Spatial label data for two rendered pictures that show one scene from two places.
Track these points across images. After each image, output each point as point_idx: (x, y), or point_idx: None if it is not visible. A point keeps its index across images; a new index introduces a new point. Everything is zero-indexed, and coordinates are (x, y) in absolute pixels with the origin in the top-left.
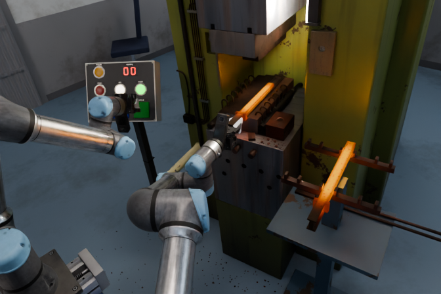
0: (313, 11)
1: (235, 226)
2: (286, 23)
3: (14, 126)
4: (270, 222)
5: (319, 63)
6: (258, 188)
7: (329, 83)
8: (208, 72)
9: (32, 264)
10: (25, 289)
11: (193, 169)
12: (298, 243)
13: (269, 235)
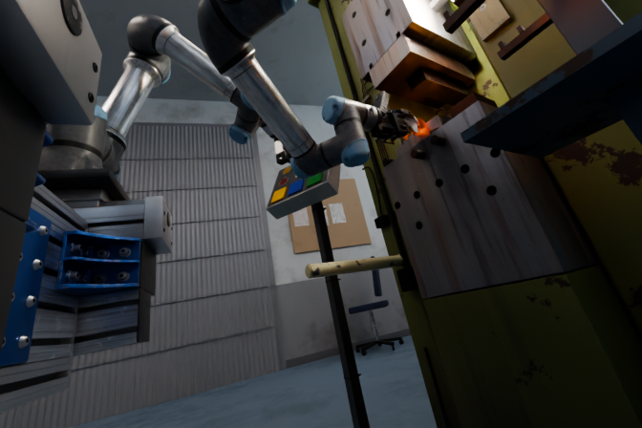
0: None
1: (477, 358)
2: (457, 66)
3: (154, 17)
4: (537, 289)
5: (488, 19)
6: (475, 208)
7: (516, 32)
8: (389, 146)
9: (84, 126)
10: (51, 145)
11: (328, 104)
12: (535, 83)
13: (557, 338)
